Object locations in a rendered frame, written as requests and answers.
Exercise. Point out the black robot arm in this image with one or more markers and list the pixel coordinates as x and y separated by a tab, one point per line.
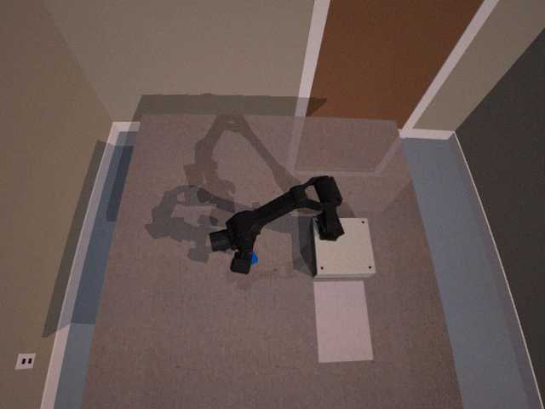
244	225

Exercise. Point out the blue cube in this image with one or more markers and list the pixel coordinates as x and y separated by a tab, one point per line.
254	258

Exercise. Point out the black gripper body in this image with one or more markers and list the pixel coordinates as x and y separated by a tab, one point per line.
242	264

